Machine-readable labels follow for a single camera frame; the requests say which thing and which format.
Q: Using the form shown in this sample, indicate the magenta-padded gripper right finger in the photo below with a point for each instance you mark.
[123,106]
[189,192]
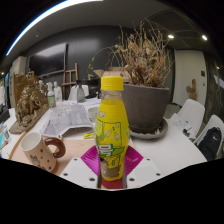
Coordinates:
[145,170]

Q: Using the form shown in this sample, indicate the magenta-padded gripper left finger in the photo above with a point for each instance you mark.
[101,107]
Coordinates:
[78,170]

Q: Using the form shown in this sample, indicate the yellow drink bottle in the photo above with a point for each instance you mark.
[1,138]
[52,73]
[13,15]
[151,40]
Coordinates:
[111,133]

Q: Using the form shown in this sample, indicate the small yellow packet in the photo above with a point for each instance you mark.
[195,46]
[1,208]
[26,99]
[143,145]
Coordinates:
[88,136]

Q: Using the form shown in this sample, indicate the grey plant pot saucer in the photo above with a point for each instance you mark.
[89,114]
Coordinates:
[156,134]

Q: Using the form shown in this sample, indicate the printed sketch paper sheet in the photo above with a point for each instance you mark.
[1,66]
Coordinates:
[65,120]

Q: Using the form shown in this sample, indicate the small clear glass cup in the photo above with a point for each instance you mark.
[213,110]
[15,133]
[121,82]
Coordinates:
[93,114]

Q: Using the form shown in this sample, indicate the white printed paper stack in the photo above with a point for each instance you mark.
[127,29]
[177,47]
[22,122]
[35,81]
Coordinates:
[181,125]

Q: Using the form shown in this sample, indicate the dried plant in grey pot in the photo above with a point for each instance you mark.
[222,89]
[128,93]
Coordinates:
[145,106]

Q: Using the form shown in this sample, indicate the black backpack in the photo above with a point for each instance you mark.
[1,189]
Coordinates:
[210,143]

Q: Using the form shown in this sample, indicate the white chair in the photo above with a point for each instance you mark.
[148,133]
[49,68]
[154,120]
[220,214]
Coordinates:
[191,115]
[73,93]
[216,121]

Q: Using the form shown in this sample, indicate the green-labelled spray bottle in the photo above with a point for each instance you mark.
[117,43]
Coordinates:
[51,98]

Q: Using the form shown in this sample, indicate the grey bottle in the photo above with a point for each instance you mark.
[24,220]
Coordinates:
[81,93]

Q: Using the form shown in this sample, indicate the white plaster figurine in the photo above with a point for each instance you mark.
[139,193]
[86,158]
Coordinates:
[57,91]

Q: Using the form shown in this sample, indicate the brown carved relief sculpture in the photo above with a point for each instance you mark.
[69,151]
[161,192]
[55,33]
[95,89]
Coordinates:
[30,103]

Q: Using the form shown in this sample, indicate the wooden easel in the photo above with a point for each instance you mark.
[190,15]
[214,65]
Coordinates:
[70,80]

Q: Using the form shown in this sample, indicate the white plaster bust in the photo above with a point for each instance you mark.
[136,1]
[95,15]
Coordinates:
[41,85]

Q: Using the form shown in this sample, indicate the small wooden figure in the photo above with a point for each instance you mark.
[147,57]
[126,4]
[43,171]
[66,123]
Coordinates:
[191,90]

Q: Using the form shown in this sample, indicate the cardboard box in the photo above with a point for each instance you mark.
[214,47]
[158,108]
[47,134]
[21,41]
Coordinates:
[113,74]

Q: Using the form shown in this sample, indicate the white cabinet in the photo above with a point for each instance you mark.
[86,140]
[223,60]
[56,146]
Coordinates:
[17,71]

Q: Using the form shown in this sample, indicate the long ceiling light panel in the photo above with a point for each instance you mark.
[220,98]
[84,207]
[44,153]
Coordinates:
[33,25]

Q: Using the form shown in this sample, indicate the black wall screen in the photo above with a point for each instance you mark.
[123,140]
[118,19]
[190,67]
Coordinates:
[48,60]

